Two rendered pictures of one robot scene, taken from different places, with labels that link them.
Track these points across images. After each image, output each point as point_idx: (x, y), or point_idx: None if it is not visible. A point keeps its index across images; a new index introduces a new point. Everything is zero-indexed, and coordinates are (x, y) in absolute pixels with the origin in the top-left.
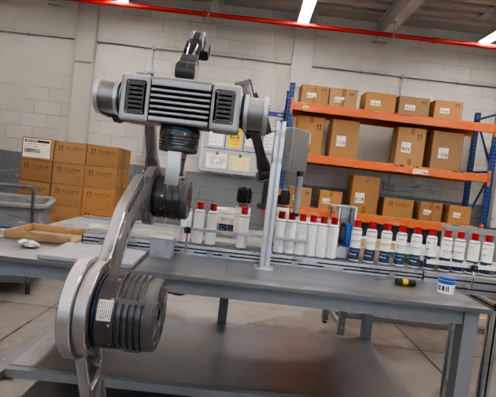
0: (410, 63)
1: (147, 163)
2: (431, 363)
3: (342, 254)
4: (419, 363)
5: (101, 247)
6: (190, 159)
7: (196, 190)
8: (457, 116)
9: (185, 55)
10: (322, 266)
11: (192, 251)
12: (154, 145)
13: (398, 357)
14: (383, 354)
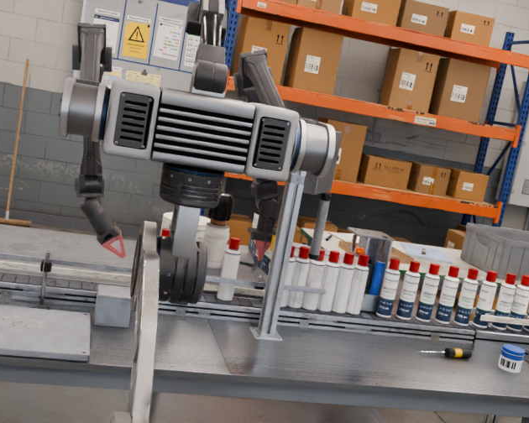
0: None
1: (85, 169)
2: (441, 420)
3: (367, 306)
4: (426, 421)
5: (17, 312)
6: (55, 71)
7: None
8: (484, 39)
9: (206, 48)
10: (343, 326)
11: None
12: (98, 140)
13: (398, 413)
14: (377, 410)
